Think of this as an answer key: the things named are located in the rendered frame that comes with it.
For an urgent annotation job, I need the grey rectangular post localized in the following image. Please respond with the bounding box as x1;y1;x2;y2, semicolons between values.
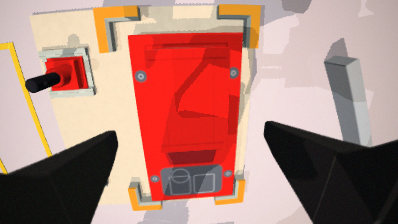
324;56;373;147

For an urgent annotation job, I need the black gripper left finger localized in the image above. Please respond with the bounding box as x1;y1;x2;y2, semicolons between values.
0;130;118;224

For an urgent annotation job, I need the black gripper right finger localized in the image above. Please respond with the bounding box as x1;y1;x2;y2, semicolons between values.
264;121;398;224

